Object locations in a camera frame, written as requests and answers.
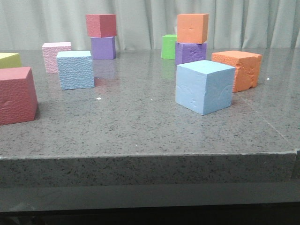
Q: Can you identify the smooth light blue foam cube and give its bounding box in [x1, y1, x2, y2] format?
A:
[175, 60, 236, 115]

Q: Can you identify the textured light blue foam cube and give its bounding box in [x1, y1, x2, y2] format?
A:
[56, 51, 95, 90]

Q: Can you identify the orange foam cube on stack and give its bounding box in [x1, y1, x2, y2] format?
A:
[177, 14, 209, 44]

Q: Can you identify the red foam cube on stack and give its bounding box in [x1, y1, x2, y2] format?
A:
[85, 14, 117, 38]

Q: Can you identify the right purple foam cube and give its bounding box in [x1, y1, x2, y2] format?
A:
[175, 42, 207, 65]

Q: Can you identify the purple foam cube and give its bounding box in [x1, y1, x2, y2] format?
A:
[90, 36, 116, 60]
[175, 42, 207, 65]

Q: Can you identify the green foam cube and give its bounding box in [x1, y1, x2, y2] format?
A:
[161, 34, 177, 60]

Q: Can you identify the left purple foam cube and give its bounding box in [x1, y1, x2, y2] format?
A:
[90, 36, 116, 60]

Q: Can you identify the damaged orange foam cube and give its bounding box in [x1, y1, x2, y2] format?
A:
[211, 50, 263, 93]

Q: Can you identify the pink foam cube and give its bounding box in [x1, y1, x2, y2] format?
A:
[42, 42, 71, 74]

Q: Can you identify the large red foam cube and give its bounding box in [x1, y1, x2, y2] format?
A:
[0, 67, 38, 125]

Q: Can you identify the yellow foam cube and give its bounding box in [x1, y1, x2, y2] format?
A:
[0, 52, 22, 68]

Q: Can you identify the grey curtain backdrop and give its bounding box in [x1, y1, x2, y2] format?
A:
[0, 0, 300, 50]

